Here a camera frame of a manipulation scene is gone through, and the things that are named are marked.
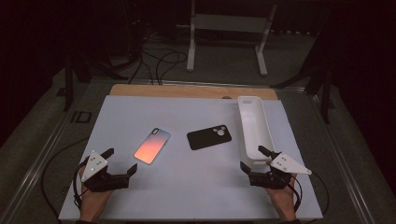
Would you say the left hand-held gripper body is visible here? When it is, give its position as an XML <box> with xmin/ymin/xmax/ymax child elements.
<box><xmin>79</xmin><ymin>151</ymin><xmax>131</xmax><ymax>193</ymax></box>

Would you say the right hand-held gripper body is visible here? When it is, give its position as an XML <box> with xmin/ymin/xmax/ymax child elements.
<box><xmin>247</xmin><ymin>151</ymin><xmax>313</xmax><ymax>190</ymax></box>

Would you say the white plastic bin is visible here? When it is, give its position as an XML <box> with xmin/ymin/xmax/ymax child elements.
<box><xmin>236</xmin><ymin>95</ymin><xmax>276</xmax><ymax>166</ymax></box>

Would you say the iridescent orange phone case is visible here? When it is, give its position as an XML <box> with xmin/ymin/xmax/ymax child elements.
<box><xmin>134</xmin><ymin>127</ymin><xmax>172</xmax><ymax>165</ymax></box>

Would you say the black phone case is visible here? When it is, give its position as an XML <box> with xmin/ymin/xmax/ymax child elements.
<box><xmin>186</xmin><ymin>124</ymin><xmax>233</xmax><ymax>151</ymax></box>

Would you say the person's right hand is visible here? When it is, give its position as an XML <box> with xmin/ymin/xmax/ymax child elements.
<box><xmin>265</xmin><ymin>174</ymin><xmax>298</xmax><ymax>222</ymax></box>

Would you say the person's left hand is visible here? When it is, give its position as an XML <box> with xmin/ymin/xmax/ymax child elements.
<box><xmin>78</xmin><ymin>166</ymin><xmax>115</xmax><ymax>222</ymax></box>

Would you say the black stand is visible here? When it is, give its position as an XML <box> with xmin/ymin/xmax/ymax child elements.
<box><xmin>64</xmin><ymin>52</ymin><xmax>129</xmax><ymax>112</ymax></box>
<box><xmin>270</xmin><ymin>62</ymin><xmax>335</xmax><ymax>125</ymax></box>

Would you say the white metal stand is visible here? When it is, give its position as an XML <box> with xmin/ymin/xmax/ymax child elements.
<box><xmin>177</xmin><ymin>0</ymin><xmax>278</xmax><ymax>77</ymax></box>

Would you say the black floor bracket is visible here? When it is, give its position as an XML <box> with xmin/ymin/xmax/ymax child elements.
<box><xmin>69</xmin><ymin>110</ymin><xmax>92</xmax><ymax>124</ymax></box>

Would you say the right hand-held gripper cable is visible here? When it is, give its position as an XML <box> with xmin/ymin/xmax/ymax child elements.
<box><xmin>291</xmin><ymin>171</ymin><xmax>331</xmax><ymax>217</ymax></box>

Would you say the hand-held gripper cable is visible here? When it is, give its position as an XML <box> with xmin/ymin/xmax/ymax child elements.
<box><xmin>291</xmin><ymin>171</ymin><xmax>331</xmax><ymax>217</ymax></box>
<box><xmin>40</xmin><ymin>136</ymin><xmax>92</xmax><ymax>219</ymax></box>

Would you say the metal frame rail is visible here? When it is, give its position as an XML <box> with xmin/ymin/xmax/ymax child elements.
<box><xmin>311</xmin><ymin>91</ymin><xmax>375</xmax><ymax>224</ymax></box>
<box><xmin>0</xmin><ymin>81</ymin><xmax>94</xmax><ymax>224</ymax></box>

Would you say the left hand-held gripper cable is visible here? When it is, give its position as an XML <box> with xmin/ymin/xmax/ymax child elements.
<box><xmin>40</xmin><ymin>136</ymin><xmax>92</xmax><ymax>219</ymax></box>

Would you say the black straight floor cable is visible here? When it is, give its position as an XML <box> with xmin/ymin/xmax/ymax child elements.
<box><xmin>128</xmin><ymin>55</ymin><xmax>148</xmax><ymax>85</ymax></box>

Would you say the black looped floor cable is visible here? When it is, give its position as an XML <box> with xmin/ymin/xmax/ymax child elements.
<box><xmin>154</xmin><ymin>50</ymin><xmax>189</xmax><ymax>86</ymax></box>

